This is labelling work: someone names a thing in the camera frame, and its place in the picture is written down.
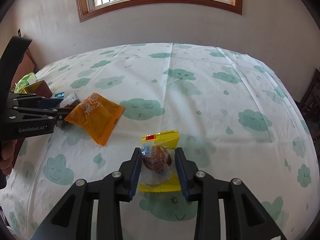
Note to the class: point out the dark seed snack packet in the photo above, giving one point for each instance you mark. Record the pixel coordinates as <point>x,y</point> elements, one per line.
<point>70,101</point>

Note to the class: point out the orange snack bag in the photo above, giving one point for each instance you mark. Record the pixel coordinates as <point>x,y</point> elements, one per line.
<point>97,116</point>

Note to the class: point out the small blue candy packet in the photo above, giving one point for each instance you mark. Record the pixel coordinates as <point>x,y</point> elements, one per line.
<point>59,95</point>

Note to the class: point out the green tissue pack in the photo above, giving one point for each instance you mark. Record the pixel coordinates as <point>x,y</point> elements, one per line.
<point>28,79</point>

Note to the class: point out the gold red toffee tin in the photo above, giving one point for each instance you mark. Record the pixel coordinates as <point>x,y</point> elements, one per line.
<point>40,88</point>

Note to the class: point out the yellow-edged pastry packet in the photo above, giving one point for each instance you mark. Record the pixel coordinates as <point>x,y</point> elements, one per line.
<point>158,173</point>

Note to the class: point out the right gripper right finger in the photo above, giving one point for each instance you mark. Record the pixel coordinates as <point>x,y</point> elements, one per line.
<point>245,217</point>

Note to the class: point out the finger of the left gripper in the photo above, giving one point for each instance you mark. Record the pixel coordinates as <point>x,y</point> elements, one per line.
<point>31,100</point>
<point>17,114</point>

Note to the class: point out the pink cloth-covered furniture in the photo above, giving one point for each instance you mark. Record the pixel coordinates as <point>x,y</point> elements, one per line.
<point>25,67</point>

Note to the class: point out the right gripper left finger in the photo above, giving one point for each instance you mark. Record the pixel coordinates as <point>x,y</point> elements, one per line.
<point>71,217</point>

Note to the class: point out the white cloud-print tablecloth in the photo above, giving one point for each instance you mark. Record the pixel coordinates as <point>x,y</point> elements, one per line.
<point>234,116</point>

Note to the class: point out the person's left hand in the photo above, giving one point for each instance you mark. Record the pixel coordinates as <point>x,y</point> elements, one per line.
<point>7,156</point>

